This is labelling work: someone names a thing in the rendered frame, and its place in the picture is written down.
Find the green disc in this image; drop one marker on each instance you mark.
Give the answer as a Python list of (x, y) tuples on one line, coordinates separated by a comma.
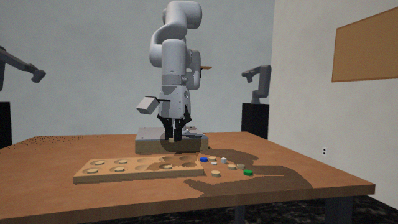
[(247, 172)]

